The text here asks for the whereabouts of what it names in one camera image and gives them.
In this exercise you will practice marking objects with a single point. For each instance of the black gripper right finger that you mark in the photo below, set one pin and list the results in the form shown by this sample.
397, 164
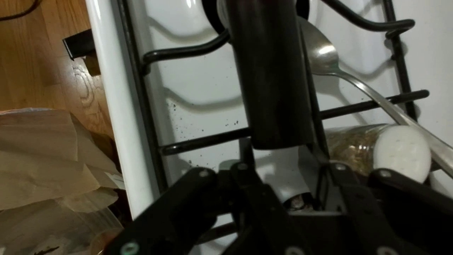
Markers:
383, 214

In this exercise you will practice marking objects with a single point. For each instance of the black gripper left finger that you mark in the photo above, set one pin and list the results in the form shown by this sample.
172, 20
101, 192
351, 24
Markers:
204, 205

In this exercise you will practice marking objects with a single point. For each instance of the white gas stove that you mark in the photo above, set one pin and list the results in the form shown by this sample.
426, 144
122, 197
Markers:
402, 48

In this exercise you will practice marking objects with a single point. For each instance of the black stove grate near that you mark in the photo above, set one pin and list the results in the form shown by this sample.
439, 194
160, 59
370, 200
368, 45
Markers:
140, 66

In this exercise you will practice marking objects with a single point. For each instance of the brown paper bag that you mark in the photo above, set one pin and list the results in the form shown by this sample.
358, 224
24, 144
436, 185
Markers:
50, 156

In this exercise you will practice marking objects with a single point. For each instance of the metal spoon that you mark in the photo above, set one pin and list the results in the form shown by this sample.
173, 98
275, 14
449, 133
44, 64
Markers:
324, 61

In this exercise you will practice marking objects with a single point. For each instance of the clear plastic bag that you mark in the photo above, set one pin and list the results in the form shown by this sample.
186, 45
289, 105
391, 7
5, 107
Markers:
50, 228

